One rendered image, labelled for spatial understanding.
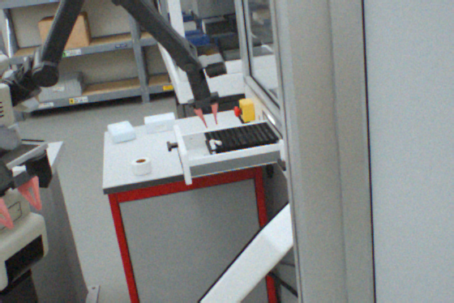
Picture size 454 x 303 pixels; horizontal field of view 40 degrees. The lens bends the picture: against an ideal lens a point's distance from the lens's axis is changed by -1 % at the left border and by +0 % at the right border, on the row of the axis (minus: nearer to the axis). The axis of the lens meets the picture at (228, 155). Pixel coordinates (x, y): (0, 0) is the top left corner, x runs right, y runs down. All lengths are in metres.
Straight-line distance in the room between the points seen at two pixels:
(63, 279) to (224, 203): 0.87
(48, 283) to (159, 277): 0.61
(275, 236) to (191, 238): 1.49
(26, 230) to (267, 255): 1.20
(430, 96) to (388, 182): 0.05
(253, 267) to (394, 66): 0.61
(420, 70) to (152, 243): 2.05
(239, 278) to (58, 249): 1.87
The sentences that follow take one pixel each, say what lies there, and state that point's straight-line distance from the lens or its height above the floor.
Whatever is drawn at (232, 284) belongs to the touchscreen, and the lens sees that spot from 0.96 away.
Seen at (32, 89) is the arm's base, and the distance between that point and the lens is 2.00.
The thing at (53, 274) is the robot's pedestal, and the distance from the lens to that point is 2.82.
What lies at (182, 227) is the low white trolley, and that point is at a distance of 2.33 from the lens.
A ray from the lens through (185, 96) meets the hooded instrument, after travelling 2.87.
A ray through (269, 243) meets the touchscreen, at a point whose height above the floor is 1.18.
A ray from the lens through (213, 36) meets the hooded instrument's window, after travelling 2.85.
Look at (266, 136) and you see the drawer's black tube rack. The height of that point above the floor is 0.90.
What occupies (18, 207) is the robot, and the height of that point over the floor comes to 0.85.
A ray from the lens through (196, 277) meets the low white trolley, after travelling 2.45.
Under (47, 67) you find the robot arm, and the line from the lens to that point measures 1.89.
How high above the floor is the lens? 1.62
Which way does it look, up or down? 22 degrees down
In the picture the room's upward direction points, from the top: 7 degrees counter-clockwise
